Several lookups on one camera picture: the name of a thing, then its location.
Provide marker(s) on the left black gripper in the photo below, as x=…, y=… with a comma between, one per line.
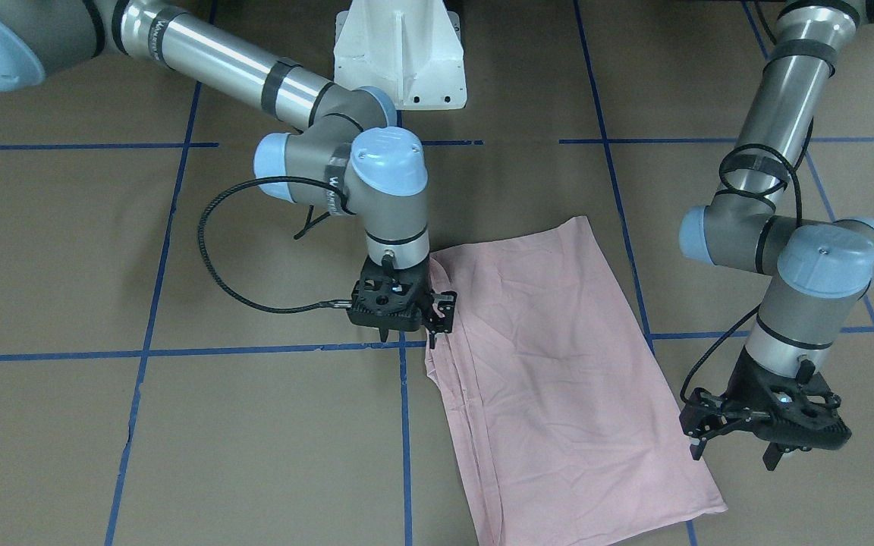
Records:
x=745, y=383

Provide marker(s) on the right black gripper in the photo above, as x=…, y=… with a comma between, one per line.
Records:
x=442, y=309

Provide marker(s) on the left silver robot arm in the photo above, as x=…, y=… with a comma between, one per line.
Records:
x=818, y=269

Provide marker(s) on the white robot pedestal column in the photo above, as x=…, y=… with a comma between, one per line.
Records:
x=411, y=50

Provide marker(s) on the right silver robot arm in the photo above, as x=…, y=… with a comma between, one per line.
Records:
x=343, y=154

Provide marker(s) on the pink printed t-shirt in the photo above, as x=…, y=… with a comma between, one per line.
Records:
x=564, y=427

